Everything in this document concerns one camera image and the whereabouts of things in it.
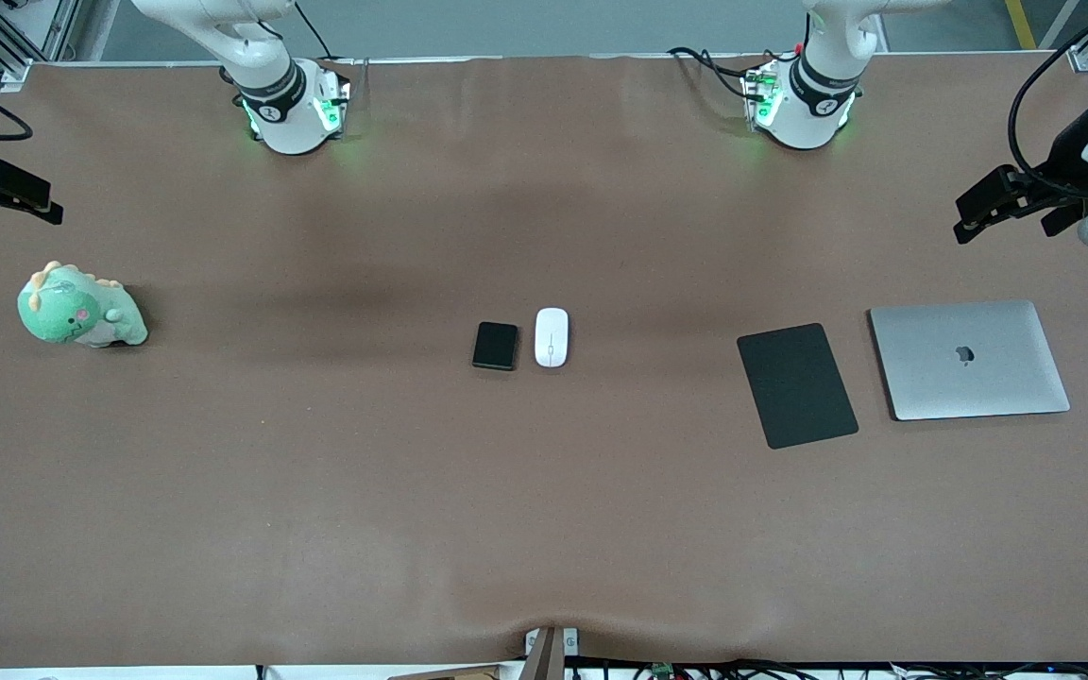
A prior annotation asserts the white computer mouse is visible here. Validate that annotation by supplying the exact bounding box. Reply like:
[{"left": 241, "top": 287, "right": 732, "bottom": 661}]
[{"left": 535, "top": 307, "right": 570, "bottom": 369}]

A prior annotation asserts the black phone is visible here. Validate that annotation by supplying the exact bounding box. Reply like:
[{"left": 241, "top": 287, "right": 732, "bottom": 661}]
[{"left": 472, "top": 321, "right": 519, "bottom": 372}]

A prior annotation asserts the black mouse pad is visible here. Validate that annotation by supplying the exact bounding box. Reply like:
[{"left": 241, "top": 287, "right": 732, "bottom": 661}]
[{"left": 737, "top": 323, "right": 860, "bottom": 451}]

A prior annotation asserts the green dinosaur plush toy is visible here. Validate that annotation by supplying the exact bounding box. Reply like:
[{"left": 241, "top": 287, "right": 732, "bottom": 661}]
[{"left": 17, "top": 261, "right": 149, "bottom": 349}]

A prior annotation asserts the silver laptop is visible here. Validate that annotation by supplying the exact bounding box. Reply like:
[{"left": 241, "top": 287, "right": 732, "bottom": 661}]
[{"left": 869, "top": 300, "right": 1071, "bottom": 422}]

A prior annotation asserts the brown table cover sheet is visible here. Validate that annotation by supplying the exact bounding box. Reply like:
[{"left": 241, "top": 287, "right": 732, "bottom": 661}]
[{"left": 0, "top": 52, "right": 1088, "bottom": 668}]

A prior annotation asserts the brown cardboard piece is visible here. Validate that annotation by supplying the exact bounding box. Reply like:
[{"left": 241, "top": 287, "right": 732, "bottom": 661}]
[{"left": 388, "top": 664, "right": 507, "bottom": 680}]

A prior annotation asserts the black arm base cable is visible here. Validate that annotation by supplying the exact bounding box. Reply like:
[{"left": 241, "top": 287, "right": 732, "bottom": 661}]
[{"left": 667, "top": 42, "right": 795, "bottom": 103}]

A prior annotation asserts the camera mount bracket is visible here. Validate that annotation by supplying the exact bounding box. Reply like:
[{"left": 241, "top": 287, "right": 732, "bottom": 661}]
[{"left": 520, "top": 624, "right": 581, "bottom": 680}]

